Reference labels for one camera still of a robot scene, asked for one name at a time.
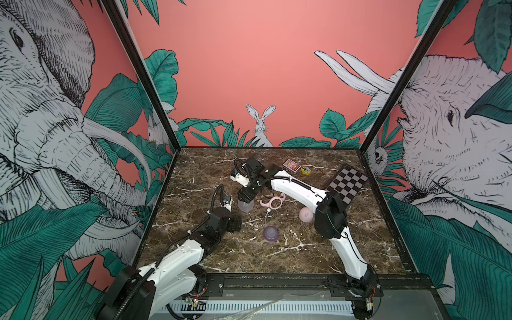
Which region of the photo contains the clear baby bottle body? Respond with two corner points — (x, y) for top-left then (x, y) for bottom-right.
(237, 200), (255, 213)

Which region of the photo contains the pink bottle handle ring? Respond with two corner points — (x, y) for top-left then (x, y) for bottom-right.
(259, 193), (287, 211)

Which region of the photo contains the purple bottle collar with nipple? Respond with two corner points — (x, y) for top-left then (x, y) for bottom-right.
(263, 226), (279, 243)

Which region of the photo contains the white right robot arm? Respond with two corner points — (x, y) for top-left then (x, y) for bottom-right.
(230, 157), (377, 299)

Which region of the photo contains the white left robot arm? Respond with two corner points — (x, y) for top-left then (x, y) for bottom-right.
(94, 185), (242, 319)

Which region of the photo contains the pink pig-shaped bottle cap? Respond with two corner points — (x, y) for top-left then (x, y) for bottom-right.
(299, 207), (315, 223)

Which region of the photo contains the white vented strip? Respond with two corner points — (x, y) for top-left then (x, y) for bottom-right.
(169, 300), (354, 317)

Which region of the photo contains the black white checkerboard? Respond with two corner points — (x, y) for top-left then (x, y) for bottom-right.
(326, 165), (368, 205)

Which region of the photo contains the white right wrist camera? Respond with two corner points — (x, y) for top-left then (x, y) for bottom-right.
(230, 169), (249, 187)

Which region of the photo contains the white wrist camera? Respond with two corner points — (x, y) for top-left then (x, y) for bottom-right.
(230, 169), (249, 187)
(221, 196), (233, 211)

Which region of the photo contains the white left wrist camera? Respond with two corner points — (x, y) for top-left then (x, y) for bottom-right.
(221, 196), (233, 211)

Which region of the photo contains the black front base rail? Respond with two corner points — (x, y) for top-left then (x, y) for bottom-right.
(201, 273), (434, 299)

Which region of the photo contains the black left frame post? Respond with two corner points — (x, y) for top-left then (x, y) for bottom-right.
(101, 0), (181, 153)

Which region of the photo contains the black frame post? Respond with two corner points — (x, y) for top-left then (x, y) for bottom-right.
(101, 0), (181, 153)
(359, 0), (457, 153)

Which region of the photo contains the black right frame post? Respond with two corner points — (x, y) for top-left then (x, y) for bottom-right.
(359, 0), (457, 153)

